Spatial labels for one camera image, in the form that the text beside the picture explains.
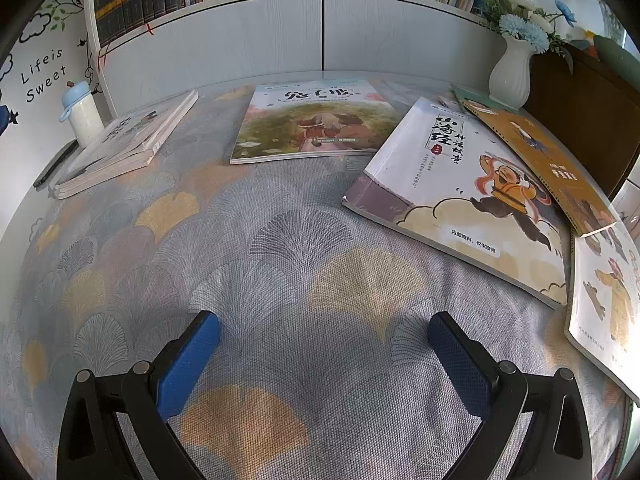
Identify brown wooden cabinet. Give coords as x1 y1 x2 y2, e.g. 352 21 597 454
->
520 50 640 201

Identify dark green rounded object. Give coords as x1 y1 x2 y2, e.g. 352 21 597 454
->
592 34 640 98

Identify blue and white artificial flowers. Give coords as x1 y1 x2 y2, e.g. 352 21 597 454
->
475 0 601 76

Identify white bookshelf cabinet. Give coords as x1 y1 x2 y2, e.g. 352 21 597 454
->
82 0 506 116

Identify leaf patterned tablecloth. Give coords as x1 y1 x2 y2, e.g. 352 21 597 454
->
0 77 631 480

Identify ochre cover book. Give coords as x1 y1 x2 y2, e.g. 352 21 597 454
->
459 99 621 238

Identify green leaves wall sticker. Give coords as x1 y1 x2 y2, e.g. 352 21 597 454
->
42 0 86 36

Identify teal cover book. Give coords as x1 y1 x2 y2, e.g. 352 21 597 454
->
450 84 521 116

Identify wall lettering sticker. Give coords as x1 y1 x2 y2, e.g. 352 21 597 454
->
17 47 68 106

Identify white book with monkey warrior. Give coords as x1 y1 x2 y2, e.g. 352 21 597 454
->
341 95 571 310

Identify white bottle with blue cap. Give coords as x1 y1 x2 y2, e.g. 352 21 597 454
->
59 80 106 147

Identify green illustrated book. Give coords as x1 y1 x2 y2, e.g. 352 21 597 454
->
229 79 401 165

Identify pile of books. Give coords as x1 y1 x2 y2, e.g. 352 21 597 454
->
54 89 199 200

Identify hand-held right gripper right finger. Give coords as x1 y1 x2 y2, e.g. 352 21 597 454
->
427 311 606 480

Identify white book with yellow-robed figure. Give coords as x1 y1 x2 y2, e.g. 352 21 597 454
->
564 220 640 408

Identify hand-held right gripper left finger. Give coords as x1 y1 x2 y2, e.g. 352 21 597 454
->
56 310 221 480

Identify black pen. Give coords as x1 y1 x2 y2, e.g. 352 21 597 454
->
33 140 80 190

